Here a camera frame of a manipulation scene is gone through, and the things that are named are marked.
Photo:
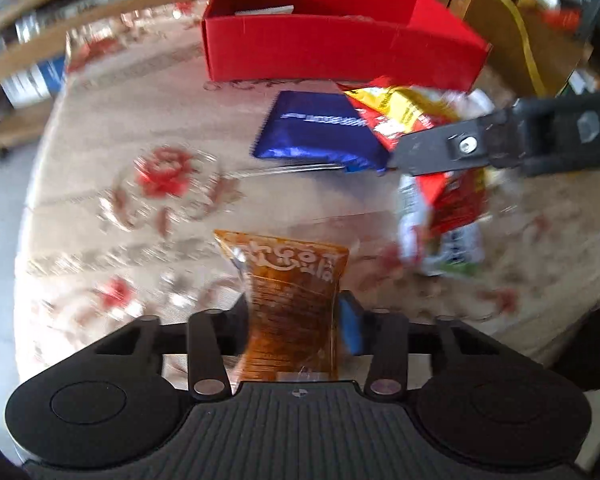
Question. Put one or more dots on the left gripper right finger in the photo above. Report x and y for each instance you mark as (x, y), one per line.
(384, 337)

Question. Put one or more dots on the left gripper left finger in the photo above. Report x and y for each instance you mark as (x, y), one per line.
(211, 335)

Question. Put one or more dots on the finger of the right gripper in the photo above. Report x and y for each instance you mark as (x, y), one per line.
(452, 147)

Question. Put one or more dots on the red yellow snack packet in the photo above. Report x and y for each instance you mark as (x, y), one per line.
(415, 125)

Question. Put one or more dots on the orange spicy snack packet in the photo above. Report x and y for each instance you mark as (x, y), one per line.
(290, 287)

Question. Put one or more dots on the blue wafer biscuit packet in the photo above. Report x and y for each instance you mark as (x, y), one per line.
(319, 127)

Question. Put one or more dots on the white green wafer packet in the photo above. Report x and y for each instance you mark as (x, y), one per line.
(438, 231)

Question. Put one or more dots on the floral table cloth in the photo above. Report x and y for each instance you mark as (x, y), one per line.
(144, 159)

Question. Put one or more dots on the red cardboard box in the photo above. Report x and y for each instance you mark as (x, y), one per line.
(410, 41)

